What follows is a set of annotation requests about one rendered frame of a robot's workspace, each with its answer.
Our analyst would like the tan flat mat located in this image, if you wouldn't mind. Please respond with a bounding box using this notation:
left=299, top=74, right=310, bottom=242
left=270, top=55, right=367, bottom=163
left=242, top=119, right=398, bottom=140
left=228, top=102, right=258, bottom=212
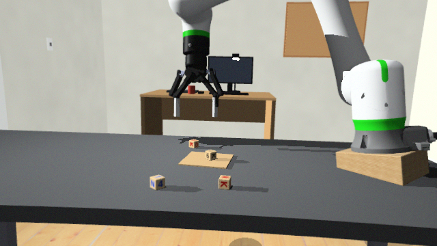
left=178, top=152, right=234, bottom=169

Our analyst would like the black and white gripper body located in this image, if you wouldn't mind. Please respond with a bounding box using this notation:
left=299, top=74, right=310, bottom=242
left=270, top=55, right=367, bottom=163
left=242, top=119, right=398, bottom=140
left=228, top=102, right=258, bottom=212
left=184, top=54, right=207, bottom=83

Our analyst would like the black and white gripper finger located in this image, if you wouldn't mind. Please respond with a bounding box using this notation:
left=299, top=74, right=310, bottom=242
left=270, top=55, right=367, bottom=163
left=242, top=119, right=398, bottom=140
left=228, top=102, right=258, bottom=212
left=195, top=68, right=224, bottom=117
left=169, top=70, right=193, bottom=117

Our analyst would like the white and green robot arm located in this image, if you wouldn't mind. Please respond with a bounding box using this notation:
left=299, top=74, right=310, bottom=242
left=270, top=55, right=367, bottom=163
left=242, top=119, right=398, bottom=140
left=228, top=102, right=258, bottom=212
left=169, top=0, right=437, bottom=154

